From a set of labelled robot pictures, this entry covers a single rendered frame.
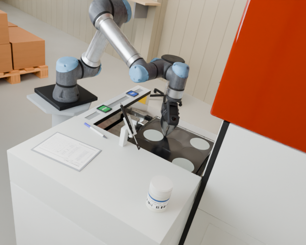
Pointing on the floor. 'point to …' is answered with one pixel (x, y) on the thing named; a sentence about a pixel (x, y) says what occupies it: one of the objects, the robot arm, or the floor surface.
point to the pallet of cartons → (14, 50)
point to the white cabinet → (53, 223)
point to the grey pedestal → (59, 115)
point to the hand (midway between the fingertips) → (166, 134)
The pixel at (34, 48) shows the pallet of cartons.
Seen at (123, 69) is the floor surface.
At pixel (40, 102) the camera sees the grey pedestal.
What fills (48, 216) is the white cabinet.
